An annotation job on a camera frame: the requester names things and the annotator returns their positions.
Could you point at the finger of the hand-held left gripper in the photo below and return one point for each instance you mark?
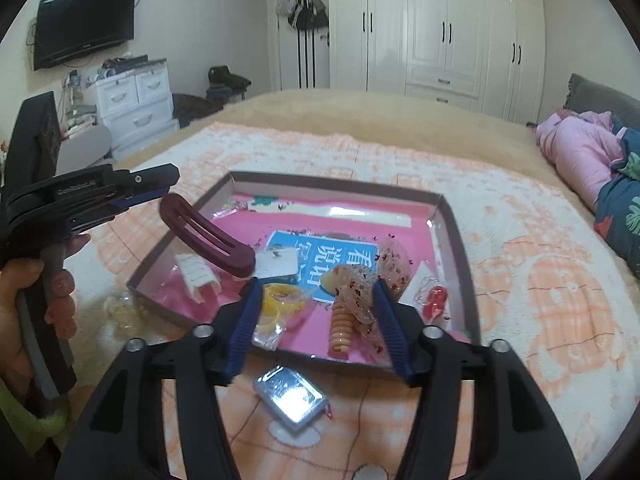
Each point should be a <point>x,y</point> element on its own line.
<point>150,175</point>
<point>135,199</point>

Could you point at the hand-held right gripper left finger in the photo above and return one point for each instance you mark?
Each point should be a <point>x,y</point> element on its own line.
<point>245,330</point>

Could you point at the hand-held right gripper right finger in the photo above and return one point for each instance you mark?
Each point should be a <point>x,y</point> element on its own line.
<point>395,330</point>

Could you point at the bag of yellow hair bands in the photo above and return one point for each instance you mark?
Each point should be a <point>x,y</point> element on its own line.
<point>280,305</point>

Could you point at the bagged red earrings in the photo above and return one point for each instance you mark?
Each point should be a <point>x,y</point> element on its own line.
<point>432,300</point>

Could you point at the maroon banana hair clip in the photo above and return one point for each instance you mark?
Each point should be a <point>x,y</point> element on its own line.
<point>210,235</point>

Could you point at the shallow brown cardboard box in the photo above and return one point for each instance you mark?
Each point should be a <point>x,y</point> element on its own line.
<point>462,270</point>

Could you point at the person's left hand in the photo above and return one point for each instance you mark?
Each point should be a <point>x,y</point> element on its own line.
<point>12,320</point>

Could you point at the grey round seat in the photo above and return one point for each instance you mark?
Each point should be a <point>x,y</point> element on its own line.
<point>85,147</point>

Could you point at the cluttered shelf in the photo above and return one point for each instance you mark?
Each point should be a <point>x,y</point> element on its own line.
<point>77,105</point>

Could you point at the pink book with blue label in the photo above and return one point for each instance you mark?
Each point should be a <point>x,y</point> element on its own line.
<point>310,330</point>

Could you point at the sheer red-dotted scrunchie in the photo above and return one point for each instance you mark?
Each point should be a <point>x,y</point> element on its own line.
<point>395,265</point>

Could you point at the white drawer cabinet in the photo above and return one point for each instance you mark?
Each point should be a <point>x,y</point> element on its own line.
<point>135,110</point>

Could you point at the white hair claw clip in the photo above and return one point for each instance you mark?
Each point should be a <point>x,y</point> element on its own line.
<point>197,275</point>

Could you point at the dark clothing pile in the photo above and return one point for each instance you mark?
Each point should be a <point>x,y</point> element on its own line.
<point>192,110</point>

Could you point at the black set-top box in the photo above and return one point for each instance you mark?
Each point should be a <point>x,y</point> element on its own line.
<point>125,64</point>

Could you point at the chair with dark clothes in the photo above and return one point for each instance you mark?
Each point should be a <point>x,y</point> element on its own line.
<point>227,82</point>

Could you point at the white door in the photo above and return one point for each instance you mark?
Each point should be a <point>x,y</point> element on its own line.
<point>280,60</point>

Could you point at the hanging dark belts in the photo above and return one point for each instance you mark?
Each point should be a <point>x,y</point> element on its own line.
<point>305,60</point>

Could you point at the tan bedspread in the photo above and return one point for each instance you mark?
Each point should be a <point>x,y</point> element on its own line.
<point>375,110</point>

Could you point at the bunch of hanging handbags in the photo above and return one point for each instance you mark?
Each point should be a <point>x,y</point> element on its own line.
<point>302,7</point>

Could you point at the pink quilt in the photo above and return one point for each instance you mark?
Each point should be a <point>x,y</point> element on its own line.
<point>575,155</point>

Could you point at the blue floral quilt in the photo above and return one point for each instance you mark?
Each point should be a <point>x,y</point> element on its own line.
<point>625,220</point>

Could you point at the grey headboard cushion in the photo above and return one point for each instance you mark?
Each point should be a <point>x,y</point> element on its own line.
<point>590,90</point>

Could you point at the white wardrobe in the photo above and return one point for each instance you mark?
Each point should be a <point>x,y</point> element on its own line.
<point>450,10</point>

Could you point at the black wall television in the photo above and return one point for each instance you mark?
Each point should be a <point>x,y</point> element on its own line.
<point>85,25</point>

